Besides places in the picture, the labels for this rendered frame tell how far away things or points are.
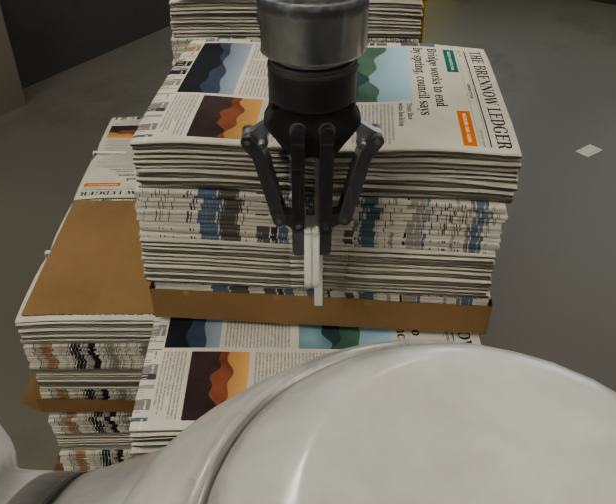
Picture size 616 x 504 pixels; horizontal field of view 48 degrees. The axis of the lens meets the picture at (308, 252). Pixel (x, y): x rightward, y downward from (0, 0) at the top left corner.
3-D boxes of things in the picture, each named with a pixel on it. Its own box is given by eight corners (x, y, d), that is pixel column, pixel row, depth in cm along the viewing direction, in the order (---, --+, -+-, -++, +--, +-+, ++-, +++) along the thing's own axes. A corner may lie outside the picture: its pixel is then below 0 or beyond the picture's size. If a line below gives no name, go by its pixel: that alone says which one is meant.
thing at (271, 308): (153, 316, 79) (147, 288, 77) (202, 185, 102) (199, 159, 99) (291, 324, 78) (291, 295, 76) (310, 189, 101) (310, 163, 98)
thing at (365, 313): (344, 328, 78) (345, 299, 75) (351, 190, 101) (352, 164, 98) (487, 335, 77) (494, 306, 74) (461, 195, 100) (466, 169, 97)
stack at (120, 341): (81, 528, 149) (8, 324, 113) (143, 295, 210) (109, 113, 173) (220, 526, 149) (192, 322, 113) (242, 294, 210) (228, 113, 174)
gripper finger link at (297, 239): (304, 212, 65) (273, 213, 65) (304, 255, 68) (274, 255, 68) (304, 204, 67) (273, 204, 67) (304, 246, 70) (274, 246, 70)
